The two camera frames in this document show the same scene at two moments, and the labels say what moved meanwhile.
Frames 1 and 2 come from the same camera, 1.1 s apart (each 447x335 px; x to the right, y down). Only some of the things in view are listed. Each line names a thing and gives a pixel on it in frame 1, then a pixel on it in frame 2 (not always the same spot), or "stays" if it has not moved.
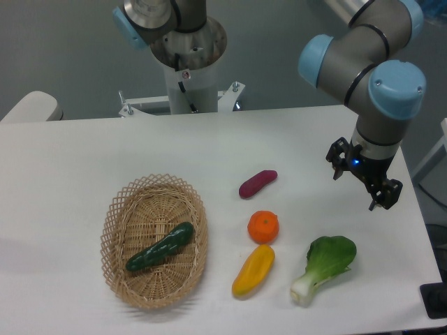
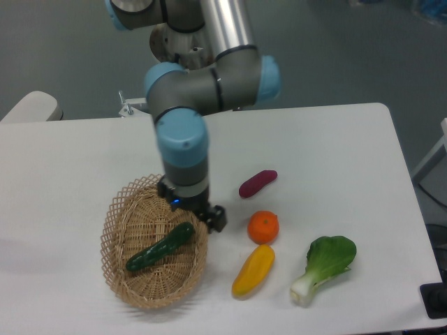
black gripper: x=373 y=169 → x=214 y=216
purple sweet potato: x=255 y=183 stays
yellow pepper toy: x=254 y=271 stays
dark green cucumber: x=180 y=236 stays
